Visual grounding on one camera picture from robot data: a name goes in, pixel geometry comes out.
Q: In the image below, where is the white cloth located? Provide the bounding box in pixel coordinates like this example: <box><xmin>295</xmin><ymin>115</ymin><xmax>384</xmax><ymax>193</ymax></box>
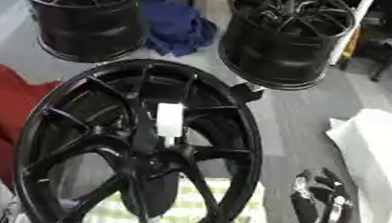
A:
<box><xmin>317</xmin><ymin>105</ymin><xmax>392</xmax><ymax>223</ymax></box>

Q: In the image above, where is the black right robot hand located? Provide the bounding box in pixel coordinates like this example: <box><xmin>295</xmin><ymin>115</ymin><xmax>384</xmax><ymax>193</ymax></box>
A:
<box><xmin>287</xmin><ymin>164</ymin><xmax>359</xmax><ymax>223</ymax></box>

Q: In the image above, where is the black wheel rim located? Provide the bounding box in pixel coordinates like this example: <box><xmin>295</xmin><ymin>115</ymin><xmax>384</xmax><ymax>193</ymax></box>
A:
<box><xmin>213</xmin><ymin>0</ymin><xmax>359</xmax><ymax>97</ymax></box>
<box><xmin>9</xmin><ymin>0</ymin><xmax>153</xmax><ymax>68</ymax></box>

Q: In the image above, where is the blue cloth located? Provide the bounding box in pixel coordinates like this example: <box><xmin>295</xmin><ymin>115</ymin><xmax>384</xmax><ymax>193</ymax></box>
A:
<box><xmin>135</xmin><ymin>0</ymin><xmax>223</xmax><ymax>61</ymax></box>

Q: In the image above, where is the black spoked wheel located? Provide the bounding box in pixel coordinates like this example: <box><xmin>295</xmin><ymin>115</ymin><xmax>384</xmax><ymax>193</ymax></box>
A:
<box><xmin>8</xmin><ymin>49</ymin><xmax>272</xmax><ymax>223</ymax></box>

